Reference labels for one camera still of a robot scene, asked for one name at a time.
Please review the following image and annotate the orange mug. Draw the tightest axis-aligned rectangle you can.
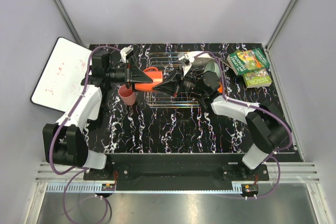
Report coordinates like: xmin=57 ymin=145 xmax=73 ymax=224
xmin=134 ymin=67 xmax=163 ymax=92

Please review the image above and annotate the upper green book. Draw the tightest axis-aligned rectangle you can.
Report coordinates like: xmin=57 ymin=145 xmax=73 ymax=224
xmin=227 ymin=48 xmax=270 ymax=76

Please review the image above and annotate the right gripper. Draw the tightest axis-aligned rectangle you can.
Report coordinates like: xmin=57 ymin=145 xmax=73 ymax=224
xmin=152 ymin=67 xmax=206 ymax=99

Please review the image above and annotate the white scalloped plate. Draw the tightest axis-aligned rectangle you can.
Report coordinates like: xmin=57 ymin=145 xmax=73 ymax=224
xmin=191 ymin=51 xmax=212 ymax=62

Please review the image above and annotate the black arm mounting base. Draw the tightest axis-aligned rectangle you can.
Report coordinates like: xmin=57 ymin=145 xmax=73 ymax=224
xmin=83 ymin=153 xmax=269 ymax=193

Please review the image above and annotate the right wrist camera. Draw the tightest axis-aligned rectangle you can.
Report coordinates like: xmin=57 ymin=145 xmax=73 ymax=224
xmin=178 ymin=52 xmax=195 ymax=76

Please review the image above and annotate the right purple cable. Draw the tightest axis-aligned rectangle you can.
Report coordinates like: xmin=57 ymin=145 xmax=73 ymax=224
xmin=194 ymin=50 xmax=293 ymax=200

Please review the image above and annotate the white dry-erase board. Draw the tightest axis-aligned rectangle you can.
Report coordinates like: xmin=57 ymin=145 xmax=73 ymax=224
xmin=30 ymin=37 xmax=91 ymax=112

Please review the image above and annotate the chrome wire dish rack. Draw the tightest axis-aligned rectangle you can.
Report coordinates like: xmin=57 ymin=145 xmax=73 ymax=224
xmin=146 ymin=52 xmax=220 ymax=108

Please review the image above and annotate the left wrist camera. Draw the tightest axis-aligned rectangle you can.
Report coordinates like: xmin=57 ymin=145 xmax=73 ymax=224
xmin=120 ymin=46 xmax=133 ymax=63

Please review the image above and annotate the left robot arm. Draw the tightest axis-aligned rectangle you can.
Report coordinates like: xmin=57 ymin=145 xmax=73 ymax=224
xmin=43 ymin=46 xmax=153 ymax=180

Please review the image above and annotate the pink plastic cup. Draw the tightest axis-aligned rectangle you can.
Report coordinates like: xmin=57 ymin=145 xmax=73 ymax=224
xmin=118 ymin=85 xmax=136 ymax=106

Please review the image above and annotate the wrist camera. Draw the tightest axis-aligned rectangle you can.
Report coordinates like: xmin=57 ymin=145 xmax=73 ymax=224
xmin=178 ymin=52 xmax=195 ymax=76
xmin=120 ymin=46 xmax=133 ymax=63

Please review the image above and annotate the pale green bowl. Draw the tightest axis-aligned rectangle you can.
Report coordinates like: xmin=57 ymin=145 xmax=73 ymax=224
xmin=204 ymin=61 xmax=221 ymax=78

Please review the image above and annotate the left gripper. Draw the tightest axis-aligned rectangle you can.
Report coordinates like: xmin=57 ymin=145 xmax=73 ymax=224
xmin=106 ymin=57 xmax=153 ymax=92

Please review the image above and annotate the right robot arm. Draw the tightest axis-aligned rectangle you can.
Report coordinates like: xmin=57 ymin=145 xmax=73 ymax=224
xmin=153 ymin=69 xmax=292 ymax=180

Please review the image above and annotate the lower green book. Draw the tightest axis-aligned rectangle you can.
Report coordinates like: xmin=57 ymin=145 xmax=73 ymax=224
xmin=243 ymin=69 xmax=272 ymax=88

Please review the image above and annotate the white and orange bowl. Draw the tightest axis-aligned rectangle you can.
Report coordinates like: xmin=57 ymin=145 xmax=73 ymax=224
xmin=217 ymin=82 xmax=223 ymax=93

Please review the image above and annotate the green book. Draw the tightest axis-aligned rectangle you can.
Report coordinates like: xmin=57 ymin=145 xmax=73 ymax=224
xmin=227 ymin=48 xmax=270 ymax=76
xmin=243 ymin=69 xmax=272 ymax=88

